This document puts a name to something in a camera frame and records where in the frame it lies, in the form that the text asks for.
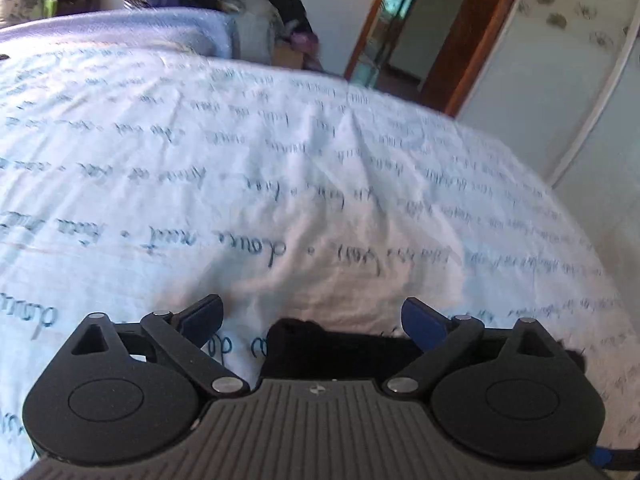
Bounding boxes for green plastic chair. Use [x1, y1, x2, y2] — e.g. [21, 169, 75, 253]
[42, 0, 58, 18]

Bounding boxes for white script-print bed sheet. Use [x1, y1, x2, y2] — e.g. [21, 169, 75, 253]
[1, 42, 639, 479]

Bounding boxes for grey garment pile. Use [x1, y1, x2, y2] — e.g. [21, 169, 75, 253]
[221, 0, 283, 65]

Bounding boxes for wooden door frame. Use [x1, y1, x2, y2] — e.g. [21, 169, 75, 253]
[344, 0, 515, 116]

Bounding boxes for black backpack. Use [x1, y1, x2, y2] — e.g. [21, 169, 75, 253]
[269, 0, 314, 34]

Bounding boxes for black pants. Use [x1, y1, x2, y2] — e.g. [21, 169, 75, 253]
[258, 318, 586, 388]

